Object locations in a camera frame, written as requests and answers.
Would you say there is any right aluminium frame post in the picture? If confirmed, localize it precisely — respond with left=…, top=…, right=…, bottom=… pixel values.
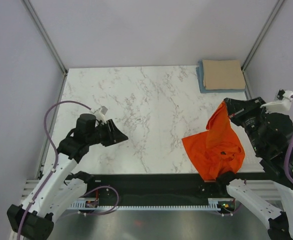
left=240, top=0, right=287, bottom=72

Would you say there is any folded blue t shirt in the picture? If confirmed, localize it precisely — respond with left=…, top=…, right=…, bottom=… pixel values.
left=196, top=60, right=245, bottom=94

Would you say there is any folded beige t shirt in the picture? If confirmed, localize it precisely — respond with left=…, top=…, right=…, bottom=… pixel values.
left=202, top=59, right=246, bottom=90

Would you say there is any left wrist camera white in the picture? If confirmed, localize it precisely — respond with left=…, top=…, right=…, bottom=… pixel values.
left=90, top=106, right=108, bottom=125

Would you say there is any left aluminium frame post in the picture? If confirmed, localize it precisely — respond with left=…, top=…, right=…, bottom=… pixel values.
left=20, top=0, right=69, bottom=75

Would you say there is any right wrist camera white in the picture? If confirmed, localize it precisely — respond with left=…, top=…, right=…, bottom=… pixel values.
left=260, top=89, right=293, bottom=114

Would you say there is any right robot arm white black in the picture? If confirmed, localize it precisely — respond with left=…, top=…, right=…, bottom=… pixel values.
left=215, top=97, right=293, bottom=240

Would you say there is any orange t shirt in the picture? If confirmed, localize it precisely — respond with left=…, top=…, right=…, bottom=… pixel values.
left=182, top=101, right=246, bottom=181

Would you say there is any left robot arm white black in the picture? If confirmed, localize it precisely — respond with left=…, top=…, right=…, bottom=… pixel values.
left=7, top=112, right=129, bottom=240

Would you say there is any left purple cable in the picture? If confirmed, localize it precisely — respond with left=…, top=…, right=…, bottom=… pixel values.
left=16, top=100, right=97, bottom=240

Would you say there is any white slotted cable duct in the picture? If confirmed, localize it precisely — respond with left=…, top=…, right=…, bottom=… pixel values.
left=67, top=198, right=234, bottom=212

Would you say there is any aluminium frame post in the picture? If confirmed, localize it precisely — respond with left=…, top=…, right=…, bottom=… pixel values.
left=20, top=0, right=69, bottom=75
left=240, top=0, right=287, bottom=72

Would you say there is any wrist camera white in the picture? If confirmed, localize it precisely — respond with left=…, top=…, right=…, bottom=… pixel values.
left=260, top=89, right=293, bottom=114
left=90, top=106, right=108, bottom=125

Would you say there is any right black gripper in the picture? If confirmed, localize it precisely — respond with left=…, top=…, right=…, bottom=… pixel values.
left=224, top=95, right=270, bottom=153

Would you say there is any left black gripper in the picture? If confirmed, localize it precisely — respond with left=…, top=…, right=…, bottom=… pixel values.
left=87, top=119, right=129, bottom=147

